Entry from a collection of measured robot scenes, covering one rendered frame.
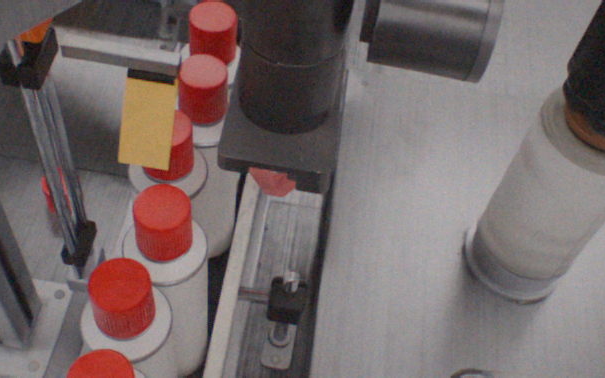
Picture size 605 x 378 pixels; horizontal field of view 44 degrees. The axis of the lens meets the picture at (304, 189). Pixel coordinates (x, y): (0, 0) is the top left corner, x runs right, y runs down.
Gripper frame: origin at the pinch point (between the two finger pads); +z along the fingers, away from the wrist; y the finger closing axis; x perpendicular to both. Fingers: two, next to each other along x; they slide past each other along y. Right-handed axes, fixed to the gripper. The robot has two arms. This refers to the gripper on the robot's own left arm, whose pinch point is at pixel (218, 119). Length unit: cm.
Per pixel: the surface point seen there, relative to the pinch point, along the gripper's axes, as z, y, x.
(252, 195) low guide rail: 5.3, 4.0, -3.7
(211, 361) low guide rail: 14.4, 3.3, -15.8
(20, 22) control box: -11.8, -0.7, -43.5
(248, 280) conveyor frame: 11.9, 4.8, -6.3
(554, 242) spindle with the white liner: 3.3, 27.7, -10.4
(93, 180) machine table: 9.0, -12.0, 5.2
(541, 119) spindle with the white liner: -6.2, 23.8, -12.4
